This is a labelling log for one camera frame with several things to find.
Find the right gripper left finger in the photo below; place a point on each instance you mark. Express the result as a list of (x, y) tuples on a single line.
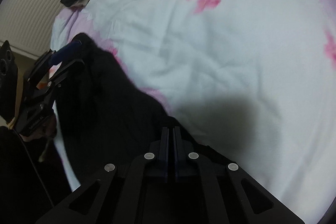
[(141, 192)]

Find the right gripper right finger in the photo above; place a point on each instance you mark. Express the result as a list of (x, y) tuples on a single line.
[(217, 190)]

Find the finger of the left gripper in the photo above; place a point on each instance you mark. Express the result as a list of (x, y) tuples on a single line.
[(61, 66), (40, 68)]

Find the black pants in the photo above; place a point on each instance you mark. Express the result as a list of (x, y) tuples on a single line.
[(104, 118)]

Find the pink floral bed cover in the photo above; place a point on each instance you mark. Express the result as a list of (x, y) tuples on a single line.
[(254, 79)]

